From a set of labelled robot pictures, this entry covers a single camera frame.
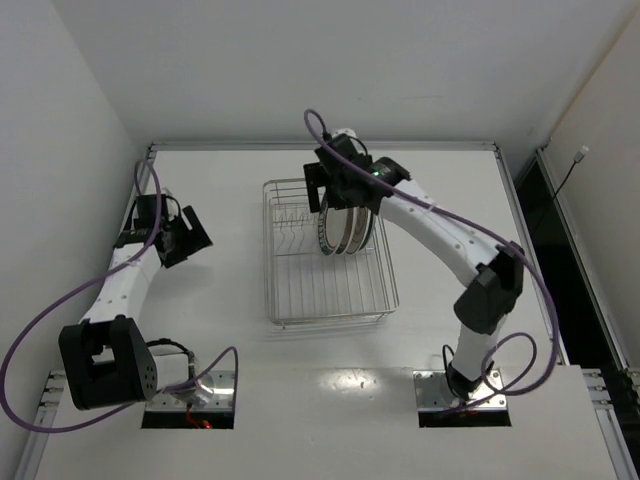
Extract green red rimmed plate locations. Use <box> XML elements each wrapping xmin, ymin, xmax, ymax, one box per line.
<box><xmin>317</xmin><ymin>196</ymin><xmax>348</xmax><ymax>256</ymax></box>
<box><xmin>335</xmin><ymin>208</ymin><xmax>358</xmax><ymax>255</ymax></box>

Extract white grey rimmed plate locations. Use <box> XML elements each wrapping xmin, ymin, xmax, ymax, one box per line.
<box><xmin>347</xmin><ymin>208</ymin><xmax>375</xmax><ymax>254</ymax></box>

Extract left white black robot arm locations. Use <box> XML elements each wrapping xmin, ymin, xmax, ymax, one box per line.
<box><xmin>58</xmin><ymin>194</ymin><xmax>213</xmax><ymax>410</ymax></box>

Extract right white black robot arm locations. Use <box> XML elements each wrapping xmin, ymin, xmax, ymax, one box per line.
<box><xmin>304</xmin><ymin>133</ymin><xmax>524</xmax><ymax>401</ymax></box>

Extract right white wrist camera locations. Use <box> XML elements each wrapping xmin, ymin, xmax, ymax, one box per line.
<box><xmin>330</xmin><ymin>128</ymin><xmax>358</xmax><ymax>139</ymax></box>

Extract metal wire dish rack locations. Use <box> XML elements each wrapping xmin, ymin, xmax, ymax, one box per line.
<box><xmin>263</xmin><ymin>178</ymin><xmax>399</xmax><ymax>328</ymax></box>

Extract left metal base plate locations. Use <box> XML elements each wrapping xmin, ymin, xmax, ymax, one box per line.
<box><xmin>145</xmin><ymin>370</ymin><xmax>236</xmax><ymax>413</ymax></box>

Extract metal base plate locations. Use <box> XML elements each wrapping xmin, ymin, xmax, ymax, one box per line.
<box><xmin>145</xmin><ymin>370</ymin><xmax>236</xmax><ymax>413</ymax></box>
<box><xmin>413</xmin><ymin>370</ymin><xmax>507</xmax><ymax>413</ymax></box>

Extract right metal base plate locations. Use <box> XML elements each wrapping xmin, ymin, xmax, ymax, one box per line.
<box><xmin>413</xmin><ymin>370</ymin><xmax>507</xmax><ymax>413</ymax></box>

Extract black cable white connector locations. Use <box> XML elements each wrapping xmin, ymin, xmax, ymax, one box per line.
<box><xmin>551</xmin><ymin>145</ymin><xmax>589</xmax><ymax>202</ymax></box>

